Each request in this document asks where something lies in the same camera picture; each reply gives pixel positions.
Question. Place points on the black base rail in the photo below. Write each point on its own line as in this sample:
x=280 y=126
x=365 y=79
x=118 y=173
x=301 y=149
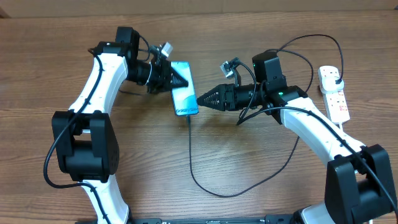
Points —
x=211 y=221

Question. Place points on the white power strip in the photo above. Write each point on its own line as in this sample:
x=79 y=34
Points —
x=335 y=103

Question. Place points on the Samsung Galaxy smartphone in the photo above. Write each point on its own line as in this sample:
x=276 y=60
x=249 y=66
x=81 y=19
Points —
x=184 y=98

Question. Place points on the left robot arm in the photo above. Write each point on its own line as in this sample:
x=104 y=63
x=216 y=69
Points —
x=85 y=151

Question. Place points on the white charger plug adapter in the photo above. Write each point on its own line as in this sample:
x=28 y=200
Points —
x=330 y=85

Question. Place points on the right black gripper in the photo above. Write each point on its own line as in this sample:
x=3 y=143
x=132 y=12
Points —
x=222 y=91

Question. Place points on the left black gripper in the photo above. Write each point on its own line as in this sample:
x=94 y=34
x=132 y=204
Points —
x=166 y=72

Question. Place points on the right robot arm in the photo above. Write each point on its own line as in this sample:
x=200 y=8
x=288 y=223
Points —
x=359 y=182

